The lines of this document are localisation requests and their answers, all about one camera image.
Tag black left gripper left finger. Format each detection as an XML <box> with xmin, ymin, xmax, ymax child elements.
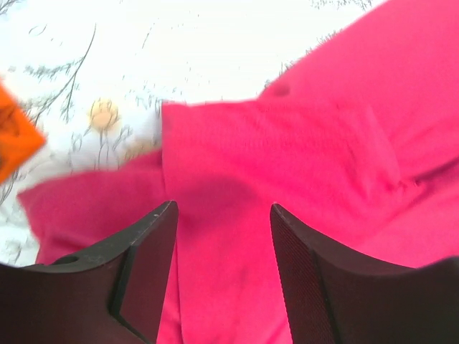
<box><xmin>1</xmin><ymin>201</ymin><xmax>178</xmax><ymax>344</ymax></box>

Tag pink t shirt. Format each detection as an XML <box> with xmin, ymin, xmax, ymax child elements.
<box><xmin>19</xmin><ymin>1</ymin><xmax>458</xmax><ymax>343</ymax></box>

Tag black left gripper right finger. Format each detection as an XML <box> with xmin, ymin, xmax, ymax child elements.
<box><xmin>270</xmin><ymin>204</ymin><xmax>458</xmax><ymax>344</ymax></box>

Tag folded orange t shirt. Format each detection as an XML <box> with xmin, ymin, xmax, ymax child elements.
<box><xmin>1</xmin><ymin>75</ymin><xmax>47</xmax><ymax>183</ymax></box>

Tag floral patterned table mat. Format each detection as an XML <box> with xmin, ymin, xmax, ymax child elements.
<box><xmin>1</xmin><ymin>1</ymin><xmax>377</xmax><ymax>266</ymax></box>

